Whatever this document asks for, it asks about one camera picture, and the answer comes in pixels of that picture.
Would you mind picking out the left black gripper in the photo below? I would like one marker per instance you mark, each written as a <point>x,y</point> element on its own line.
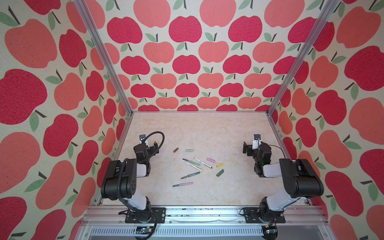
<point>151,150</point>

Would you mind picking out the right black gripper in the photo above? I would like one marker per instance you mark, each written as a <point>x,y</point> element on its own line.
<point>248,147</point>

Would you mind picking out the pink pen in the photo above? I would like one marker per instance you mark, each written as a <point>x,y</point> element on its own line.
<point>183,184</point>

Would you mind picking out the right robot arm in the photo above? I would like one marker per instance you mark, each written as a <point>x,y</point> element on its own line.
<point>300,181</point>

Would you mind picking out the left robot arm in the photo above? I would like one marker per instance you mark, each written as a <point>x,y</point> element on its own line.
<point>120,180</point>

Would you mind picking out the dark green pen cap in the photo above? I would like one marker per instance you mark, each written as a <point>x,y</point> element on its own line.
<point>220,173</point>

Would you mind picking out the white yellow-tipped pen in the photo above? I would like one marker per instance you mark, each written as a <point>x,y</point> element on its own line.
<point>194,167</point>

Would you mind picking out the light green pen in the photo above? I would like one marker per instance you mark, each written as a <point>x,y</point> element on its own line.
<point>192,162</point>

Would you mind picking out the dark green pen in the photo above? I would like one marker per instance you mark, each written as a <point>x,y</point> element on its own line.
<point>190,175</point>

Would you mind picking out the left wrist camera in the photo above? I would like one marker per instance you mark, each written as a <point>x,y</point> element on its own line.
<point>142,138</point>

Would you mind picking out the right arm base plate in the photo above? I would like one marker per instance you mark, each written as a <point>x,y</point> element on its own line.
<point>262,216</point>

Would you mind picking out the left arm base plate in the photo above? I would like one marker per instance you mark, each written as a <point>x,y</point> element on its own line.
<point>156,215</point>

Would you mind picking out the aluminium front rail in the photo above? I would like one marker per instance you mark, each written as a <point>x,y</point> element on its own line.
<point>204,223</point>

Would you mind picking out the left aluminium corner post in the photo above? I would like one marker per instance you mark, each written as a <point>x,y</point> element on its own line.
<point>103,53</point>

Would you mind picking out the aluminium corner post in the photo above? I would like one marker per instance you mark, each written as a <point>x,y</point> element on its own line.
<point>103,53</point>
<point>319,25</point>

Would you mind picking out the right aluminium corner post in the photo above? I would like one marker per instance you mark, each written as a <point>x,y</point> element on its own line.
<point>319,25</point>

